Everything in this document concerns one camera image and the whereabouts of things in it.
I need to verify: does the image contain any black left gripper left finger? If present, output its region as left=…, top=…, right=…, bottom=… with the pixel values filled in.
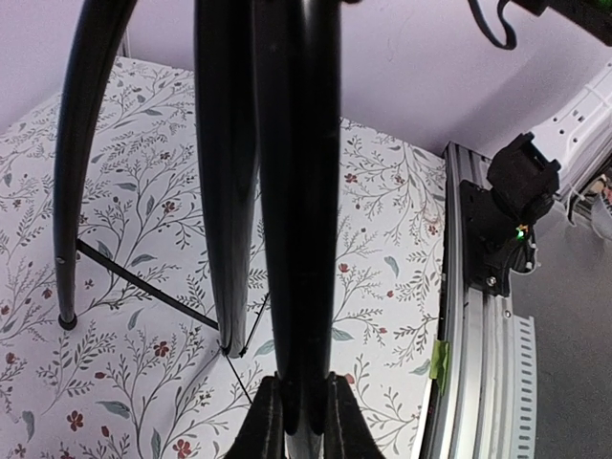
left=228, top=376, right=285, bottom=459

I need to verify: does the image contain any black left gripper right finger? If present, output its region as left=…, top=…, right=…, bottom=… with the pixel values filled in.
left=323, top=373, right=383, bottom=459

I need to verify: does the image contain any black music stand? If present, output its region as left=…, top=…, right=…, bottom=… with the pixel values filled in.
left=52, top=0, right=345, bottom=459

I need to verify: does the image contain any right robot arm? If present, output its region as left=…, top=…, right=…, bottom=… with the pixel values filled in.
left=458, top=65, right=611, bottom=296

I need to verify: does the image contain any green tape piece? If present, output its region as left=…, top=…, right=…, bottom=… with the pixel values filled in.
left=429, top=339, right=450, bottom=395

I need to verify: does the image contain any floral table mat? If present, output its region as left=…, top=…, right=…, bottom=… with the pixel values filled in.
left=1, top=57, right=446, bottom=458

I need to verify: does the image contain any aluminium front rail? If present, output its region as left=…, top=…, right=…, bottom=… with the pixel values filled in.
left=420, top=141, right=612, bottom=459

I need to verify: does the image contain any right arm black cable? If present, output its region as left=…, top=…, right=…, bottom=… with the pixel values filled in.
left=467, top=0, right=518, bottom=51

